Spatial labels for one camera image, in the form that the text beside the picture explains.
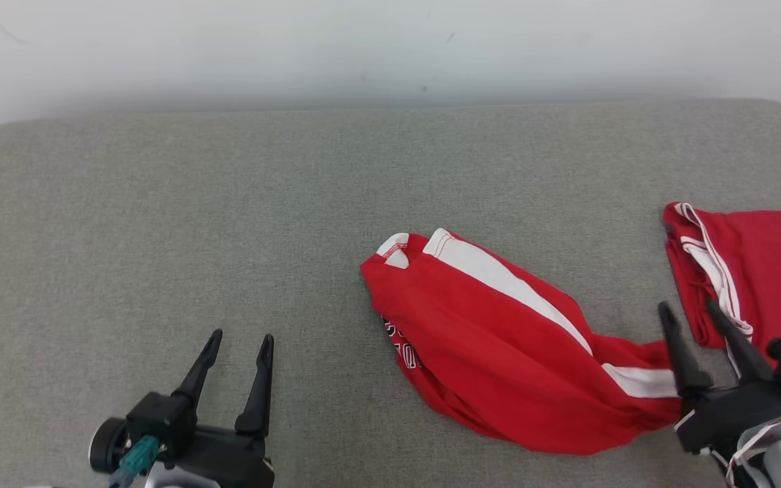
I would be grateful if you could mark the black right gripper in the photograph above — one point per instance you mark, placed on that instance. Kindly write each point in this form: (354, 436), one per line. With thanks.
(729, 413)

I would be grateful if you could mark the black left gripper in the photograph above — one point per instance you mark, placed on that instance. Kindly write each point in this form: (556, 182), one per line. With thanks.
(238, 461)

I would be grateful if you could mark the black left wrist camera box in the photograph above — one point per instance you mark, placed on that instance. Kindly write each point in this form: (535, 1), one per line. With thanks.
(160, 420)

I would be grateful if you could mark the red shorts with white stripe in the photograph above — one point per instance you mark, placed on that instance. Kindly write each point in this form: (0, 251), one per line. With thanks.
(499, 352)

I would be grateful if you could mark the grey fabric sofa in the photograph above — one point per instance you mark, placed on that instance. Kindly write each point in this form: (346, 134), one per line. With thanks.
(228, 217)

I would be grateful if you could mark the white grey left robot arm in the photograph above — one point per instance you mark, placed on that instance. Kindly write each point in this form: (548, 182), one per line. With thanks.
(180, 480)

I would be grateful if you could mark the red white basketball jersey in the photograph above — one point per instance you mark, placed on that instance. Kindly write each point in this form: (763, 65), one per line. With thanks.
(770, 271)

